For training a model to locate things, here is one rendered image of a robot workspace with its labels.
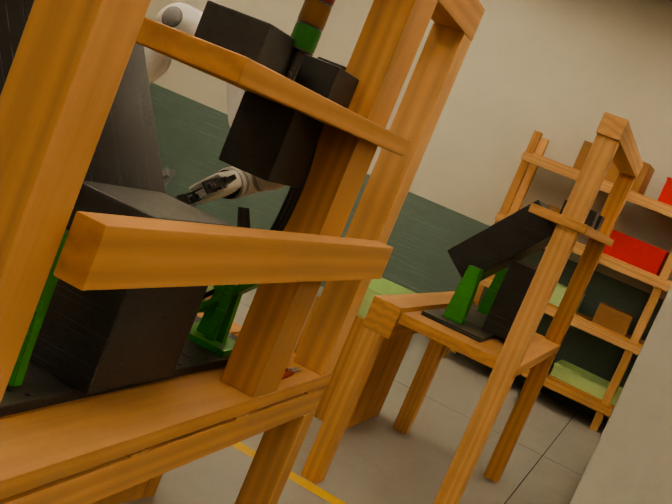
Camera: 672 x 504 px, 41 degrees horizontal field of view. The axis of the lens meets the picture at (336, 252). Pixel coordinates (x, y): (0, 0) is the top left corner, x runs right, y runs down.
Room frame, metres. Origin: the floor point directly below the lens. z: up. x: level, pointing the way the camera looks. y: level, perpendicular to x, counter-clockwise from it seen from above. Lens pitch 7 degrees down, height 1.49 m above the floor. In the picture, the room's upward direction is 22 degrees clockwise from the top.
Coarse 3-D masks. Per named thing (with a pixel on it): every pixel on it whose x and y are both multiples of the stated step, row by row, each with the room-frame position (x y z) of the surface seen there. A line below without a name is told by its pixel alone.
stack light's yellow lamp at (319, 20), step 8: (312, 0) 1.61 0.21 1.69; (304, 8) 1.62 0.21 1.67; (312, 8) 1.61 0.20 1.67; (320, 8) 1.61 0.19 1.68; (328, 8) 1.62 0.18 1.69; (304, 16) 1.61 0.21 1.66; (312, 16) 1.61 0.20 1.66; (320, 16) 1.61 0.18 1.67; (328, 16) 1.63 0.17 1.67; (312, 24) 1.61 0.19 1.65; (320, 24) 1.62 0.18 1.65
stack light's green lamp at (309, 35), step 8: (296, 24) 1.62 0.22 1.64; (304, 24) 1.61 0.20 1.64; (296, 32) 1.61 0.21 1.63; (304, 32) 1.61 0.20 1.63; (312, 32) 1.61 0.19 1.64; (320, 32) 1.62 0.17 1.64; (296, 40) 1.61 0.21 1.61; (304, 40) 1.61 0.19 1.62; (312, 40) 1.61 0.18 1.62; (296, 48) 1.61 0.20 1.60; (304, 48) 1.61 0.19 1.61; (312, 48) 1.62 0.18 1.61
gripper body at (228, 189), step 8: (216, 176) 2.16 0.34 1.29; (200, 184) 2.18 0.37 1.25; (232, 184) 2.19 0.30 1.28; (240, 184) 2.23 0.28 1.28; (200, 192) 2.18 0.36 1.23; (216, 192) 2.16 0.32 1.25; (224, 192) 2.17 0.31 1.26; (232, 192) 2.24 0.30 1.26; (200, 200) 2.18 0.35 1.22; (208, 200) 2.19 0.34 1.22
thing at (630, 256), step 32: (544, 160) 8.02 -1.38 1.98; (576, 160) 8.07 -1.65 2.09; (512, 192) 8.11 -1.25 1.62; (608, 192) 7.81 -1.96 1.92; (640, 192) 7.94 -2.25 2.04; (608, 256) 7.78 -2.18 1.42; (640, 256) 7.73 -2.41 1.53; (480, 288) 8.51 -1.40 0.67; (576, 320) 7.74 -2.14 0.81; (608, 320) 7.77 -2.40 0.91; (640, 320) 7.62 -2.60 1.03; (544, 384) 7.75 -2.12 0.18; (576, 384) 7.77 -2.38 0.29; (608, 384) 8.05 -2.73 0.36; (608, 416) 7.55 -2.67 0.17
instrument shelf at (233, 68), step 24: (144, 24) 1.35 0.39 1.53; (168, 48) 1.33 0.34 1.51; (192, 48) 1.32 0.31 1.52; (216, 48) 1.31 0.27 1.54; (216, 72) 1.31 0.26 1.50; (240, 72) 1.29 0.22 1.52; (264, 72) 1.35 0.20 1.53; (264, 96) 1.51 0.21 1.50; (288, 96) 1.46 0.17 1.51; (312, 96) 1.54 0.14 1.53; (336, 120) 1.68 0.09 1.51; (360, 120) 1.79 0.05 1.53; (384, 144) 1.98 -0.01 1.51; (408, 144) 2.14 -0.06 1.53
